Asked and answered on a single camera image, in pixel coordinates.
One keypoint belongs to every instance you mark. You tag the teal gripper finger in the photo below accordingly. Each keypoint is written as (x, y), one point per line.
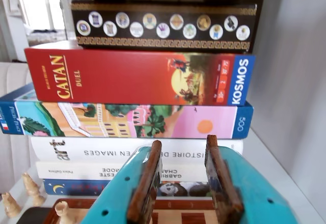
(119, 193)
(249, 191)

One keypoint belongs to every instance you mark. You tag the light wooden chess rook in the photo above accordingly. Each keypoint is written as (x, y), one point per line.
(62, 210)

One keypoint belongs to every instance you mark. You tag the wooden folding chess board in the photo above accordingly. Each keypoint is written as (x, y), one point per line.
(183, 208)

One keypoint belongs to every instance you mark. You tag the cream Gabrielle Chanel book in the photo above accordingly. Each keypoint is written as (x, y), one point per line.
(76, 170)

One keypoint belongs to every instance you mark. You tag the white art history book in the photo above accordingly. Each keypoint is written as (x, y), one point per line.
(102, 145)

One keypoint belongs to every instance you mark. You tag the pink illustrated puzzle box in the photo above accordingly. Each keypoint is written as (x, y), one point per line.
(203, 117)

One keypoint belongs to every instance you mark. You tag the red Catan game box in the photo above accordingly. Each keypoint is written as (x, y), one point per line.
(127, 79)

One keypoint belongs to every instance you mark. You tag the black medallion game box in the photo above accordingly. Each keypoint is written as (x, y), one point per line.
(165, 39)

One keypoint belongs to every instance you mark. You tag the bright window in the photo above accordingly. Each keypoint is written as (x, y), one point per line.
(38, 5)

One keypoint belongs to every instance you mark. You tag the small framed wall picture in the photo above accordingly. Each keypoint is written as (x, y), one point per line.
(12, 1)

